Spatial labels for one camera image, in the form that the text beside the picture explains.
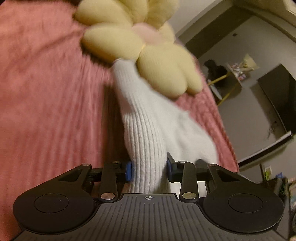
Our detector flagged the black wall television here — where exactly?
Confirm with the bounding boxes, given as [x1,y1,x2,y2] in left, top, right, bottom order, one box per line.
[257,64,295,135]

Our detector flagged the black bag under table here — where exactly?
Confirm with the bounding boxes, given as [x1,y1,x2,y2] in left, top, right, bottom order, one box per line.
[204,59,228,81]

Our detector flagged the white knitted garment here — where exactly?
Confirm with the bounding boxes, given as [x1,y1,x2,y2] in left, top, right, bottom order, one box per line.
[112,59,219,194]

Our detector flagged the yellow flower-shaped pillow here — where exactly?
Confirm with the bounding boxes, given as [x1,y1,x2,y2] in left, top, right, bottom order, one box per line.
[74,0,203,98]

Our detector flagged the yellow-legged side table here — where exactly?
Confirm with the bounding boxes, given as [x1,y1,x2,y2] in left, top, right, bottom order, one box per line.
[207,63,242,106]

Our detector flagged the dark wooden door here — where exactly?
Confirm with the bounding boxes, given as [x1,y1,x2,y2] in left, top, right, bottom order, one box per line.
[185,6,252,58]

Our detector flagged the pink ribbed bedspread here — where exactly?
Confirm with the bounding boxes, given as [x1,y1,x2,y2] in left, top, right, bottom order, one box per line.
[0,0,240,241]

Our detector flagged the wrapped flower bouquet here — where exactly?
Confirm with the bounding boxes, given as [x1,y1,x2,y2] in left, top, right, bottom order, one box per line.
[227,54,259,81]

